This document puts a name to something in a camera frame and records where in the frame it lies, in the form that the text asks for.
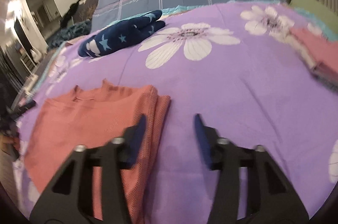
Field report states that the green pillow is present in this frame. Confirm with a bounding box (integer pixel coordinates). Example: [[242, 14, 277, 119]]
[[289, 0, 338, 19]]

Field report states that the orange long-sleeve shirt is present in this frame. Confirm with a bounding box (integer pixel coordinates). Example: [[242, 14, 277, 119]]
[[24, 79, 172, 224]]

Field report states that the brown floral headboard cloth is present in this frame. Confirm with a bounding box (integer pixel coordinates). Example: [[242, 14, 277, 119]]
[[79, 0, 101, 23]]

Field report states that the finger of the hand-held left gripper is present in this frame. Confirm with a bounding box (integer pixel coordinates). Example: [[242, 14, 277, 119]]
[[16, 100, 37, 119]]

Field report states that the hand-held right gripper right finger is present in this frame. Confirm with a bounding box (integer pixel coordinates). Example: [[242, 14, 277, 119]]
[[195, 113, 309, 224]]

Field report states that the teal fuzzy blanket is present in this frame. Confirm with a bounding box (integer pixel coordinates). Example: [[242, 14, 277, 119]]
[[48, 20, 91, 48]]

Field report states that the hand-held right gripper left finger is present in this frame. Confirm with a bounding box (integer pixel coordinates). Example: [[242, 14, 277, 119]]
[[29, 114, 147, 224]]

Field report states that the purple floral bedsheet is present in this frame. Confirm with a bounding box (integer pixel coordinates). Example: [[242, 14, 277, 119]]
[[13, 0, 338, 224]]

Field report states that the pink folded garment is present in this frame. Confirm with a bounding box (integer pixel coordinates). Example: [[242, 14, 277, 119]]
[[289, 27, 338, 76]]

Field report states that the navy star-print garment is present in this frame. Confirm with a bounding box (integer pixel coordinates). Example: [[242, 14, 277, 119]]
[[78, 10, 166, 58]]

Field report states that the black garment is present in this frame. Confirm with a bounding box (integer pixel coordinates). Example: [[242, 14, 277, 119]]
[[60, 0, 86, 29]]

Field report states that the white ladder rack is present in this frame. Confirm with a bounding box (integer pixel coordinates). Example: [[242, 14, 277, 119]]
[[20, 51, 36, 71]]

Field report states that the patterned folded garment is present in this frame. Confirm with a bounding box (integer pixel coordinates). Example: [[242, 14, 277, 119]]
[[304, 55, 338, 93]]

